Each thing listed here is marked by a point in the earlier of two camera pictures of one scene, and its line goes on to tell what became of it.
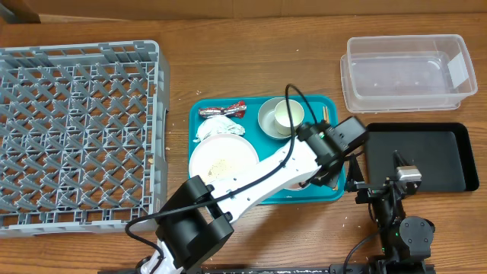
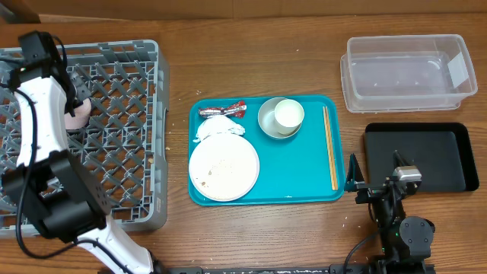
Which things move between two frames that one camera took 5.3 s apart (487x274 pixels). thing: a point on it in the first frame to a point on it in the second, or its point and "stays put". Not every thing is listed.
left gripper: [327, 183] to [86, 90]
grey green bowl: [265, 117] stays put
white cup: [283, 109] stays put
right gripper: [375, 189] stays put
